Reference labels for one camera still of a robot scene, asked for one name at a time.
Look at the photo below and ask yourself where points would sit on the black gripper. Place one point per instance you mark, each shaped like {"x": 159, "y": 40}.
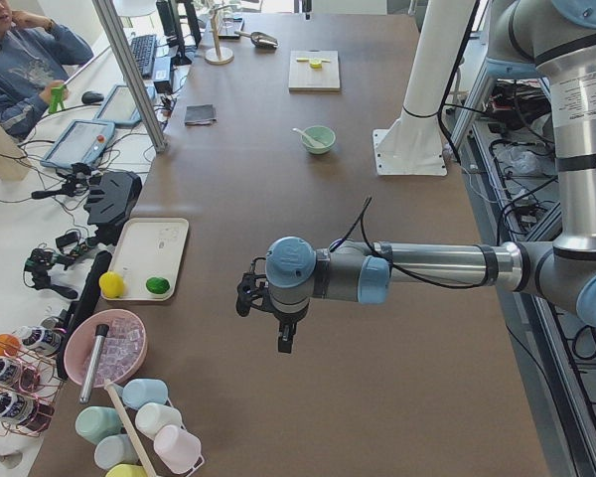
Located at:
{"x": 282, "y": 318}

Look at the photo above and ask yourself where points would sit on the white ceramic spoon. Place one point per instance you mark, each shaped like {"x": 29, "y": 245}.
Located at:
{"x": 305, "y": 136}

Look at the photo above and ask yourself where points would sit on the light green ceramic bowl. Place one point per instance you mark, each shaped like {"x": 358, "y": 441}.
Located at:
{"x": 322, "y": 140}

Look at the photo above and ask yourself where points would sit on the pink bowl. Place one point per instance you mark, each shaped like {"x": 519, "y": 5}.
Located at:
{"x": 123, "y": 352}

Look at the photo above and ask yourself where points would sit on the steel muddler in bowl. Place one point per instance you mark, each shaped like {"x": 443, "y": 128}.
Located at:
{"x": 88, "y": 382}

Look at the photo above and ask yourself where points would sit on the green lime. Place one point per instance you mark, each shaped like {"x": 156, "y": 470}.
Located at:
{"x": 157, "y": 285}

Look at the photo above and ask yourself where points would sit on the beige rabbit tray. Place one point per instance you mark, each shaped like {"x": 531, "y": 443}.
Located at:
{"x": 149, "y": 247}

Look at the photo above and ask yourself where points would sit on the pink cup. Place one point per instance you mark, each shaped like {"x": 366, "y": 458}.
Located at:
{"x": 179, "y": 449}

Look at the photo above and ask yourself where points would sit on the white cup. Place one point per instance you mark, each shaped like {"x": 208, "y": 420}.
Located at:
{"x": 152, "y": 417}

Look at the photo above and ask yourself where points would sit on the light blue cup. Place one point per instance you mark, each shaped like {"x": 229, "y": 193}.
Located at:
{"x": 138, "y": 392}

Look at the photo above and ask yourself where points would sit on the whole yellow lemon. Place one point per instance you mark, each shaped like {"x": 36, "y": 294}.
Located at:
{"x": 111, "y": 285}

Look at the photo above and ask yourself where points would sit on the pale blue cup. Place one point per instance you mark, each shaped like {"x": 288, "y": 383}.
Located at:
{"x": 113, "y": 450}

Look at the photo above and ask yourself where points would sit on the yellow cup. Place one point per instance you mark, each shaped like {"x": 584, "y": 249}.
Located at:
{"x": 126, "y": 470}

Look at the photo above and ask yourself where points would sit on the mint green cup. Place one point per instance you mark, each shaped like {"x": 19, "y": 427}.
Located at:
{"x": 95, "y": 423}

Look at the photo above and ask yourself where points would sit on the black device stand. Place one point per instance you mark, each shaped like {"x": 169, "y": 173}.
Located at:
{"x": 111, "y": 198}

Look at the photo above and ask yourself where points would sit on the folded grey cloth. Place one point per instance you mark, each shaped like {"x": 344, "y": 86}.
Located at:
{"x": 202, "y": 114}

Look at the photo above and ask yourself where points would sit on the bamboo cutting board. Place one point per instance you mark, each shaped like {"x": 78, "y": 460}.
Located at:
{"x": 303, "y": 78}

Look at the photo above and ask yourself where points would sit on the yellow plastic knife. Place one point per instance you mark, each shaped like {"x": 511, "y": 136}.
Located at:
{"x": 307, "y": 60}

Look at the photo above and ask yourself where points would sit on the blue teach pendant near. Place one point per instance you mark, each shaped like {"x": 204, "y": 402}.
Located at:
{"x": 83, "y": 142}

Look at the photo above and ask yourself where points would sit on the blue teach pendant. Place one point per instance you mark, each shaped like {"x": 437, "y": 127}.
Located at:
{"x": 119, "y": 108}
{"x": 83, "y": 142}

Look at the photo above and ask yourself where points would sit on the blue teach pendant far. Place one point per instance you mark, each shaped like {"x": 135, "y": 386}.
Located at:
{"x": 119, "y": 108}

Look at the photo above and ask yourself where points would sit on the wooden mug tree stand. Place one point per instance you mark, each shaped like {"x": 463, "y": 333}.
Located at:
{"x": 218, "y": 55}

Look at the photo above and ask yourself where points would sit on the orange fruit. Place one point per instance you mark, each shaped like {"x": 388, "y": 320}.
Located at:
{"x": 10, "y": 345}

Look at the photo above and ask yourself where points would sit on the steel scoop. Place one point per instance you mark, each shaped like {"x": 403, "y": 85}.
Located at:
{"x": 259, "y": 39}

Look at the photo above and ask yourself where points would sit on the black computer mouse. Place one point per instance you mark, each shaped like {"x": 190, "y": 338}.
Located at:
{"x": 92, "y": 97}

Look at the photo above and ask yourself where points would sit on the black keyboard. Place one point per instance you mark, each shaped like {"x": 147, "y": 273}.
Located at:
{"x": 143, "y": 49}

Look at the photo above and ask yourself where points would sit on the seated person blue hoodie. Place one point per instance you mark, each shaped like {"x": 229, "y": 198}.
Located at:
{"x": 34, "y": 51}

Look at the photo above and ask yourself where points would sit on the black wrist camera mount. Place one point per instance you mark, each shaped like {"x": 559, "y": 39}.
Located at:
{"x": 252, "y": 291}

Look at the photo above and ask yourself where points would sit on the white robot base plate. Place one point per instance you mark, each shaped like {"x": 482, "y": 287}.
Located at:
{"x": 407, "y": 154}

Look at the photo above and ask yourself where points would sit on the copper wire bottle rack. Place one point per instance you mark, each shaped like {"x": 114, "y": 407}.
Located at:
{"x": 30, "y": 382}

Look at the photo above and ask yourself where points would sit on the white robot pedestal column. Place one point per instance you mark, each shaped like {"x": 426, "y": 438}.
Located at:
{"x": 445, "y": 26}

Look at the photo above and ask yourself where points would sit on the aluminium frame post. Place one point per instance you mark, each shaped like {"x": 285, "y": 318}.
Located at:
{"x": 113, "y": 29}

